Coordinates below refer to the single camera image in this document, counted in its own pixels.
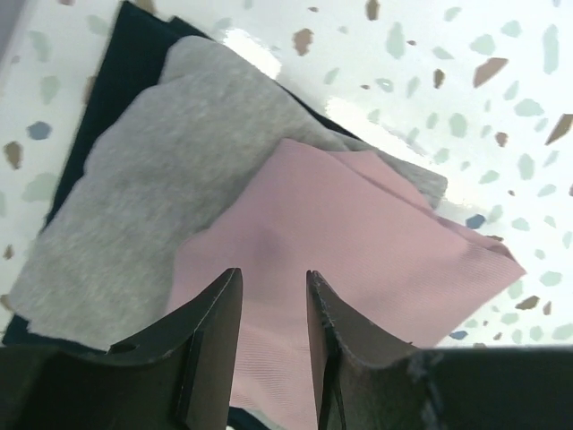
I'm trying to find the pink tank top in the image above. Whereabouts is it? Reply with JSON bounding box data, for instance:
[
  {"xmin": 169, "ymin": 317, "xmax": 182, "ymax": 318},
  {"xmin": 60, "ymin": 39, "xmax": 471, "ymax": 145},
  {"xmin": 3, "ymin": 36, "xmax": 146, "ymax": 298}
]
[{"xmin": 167, "ymin": 140, "xmax": 524, "ymax": 429}]

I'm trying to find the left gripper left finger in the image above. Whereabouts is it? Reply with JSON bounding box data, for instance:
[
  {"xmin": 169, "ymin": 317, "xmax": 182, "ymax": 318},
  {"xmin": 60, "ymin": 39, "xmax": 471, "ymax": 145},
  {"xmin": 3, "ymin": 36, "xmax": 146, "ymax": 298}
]
[{"xmin": 1, "ymin": 269, "xmax": 243, "ymax": 429}]

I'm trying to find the navy folded tank top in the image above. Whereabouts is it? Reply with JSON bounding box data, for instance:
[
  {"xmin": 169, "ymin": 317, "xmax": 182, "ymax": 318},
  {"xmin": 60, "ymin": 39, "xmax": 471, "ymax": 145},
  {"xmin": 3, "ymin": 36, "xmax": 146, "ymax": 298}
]
[{"xmin": 3, "ymin": 3, "xmax": 360, "ymax": 353}]

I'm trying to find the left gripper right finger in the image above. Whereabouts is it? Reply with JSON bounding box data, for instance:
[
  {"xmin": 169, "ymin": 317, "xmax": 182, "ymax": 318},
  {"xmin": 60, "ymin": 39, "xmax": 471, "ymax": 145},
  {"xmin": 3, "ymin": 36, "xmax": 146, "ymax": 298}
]
[{"xmin": 306, "ymin": 271, "xmax": 572, "ymax": 430}]

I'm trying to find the grey folded tank top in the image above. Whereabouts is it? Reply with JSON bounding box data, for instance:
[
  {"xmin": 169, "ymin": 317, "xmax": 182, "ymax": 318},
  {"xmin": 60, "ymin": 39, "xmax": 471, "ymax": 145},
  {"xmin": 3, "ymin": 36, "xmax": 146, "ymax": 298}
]
[{"xmin": 8, "ymin": 37, "xmax": 449, "ymax": 355}]

